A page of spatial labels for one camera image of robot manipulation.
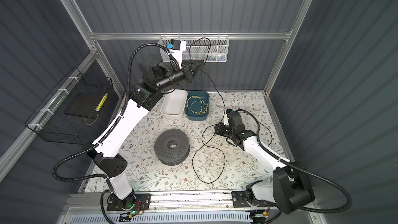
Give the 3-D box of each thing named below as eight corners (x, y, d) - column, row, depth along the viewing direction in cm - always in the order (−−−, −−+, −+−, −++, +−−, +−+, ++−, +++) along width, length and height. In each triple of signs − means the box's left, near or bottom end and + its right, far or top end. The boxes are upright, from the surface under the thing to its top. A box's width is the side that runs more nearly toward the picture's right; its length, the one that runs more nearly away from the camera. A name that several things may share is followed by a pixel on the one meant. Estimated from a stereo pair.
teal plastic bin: (185, 120, 106) (184, 114, 101) (187, 97, 120) (186, 91, 115) (209, 120, 106) (209, 114, 101) (208, 97, 120) (208, 90, 115)
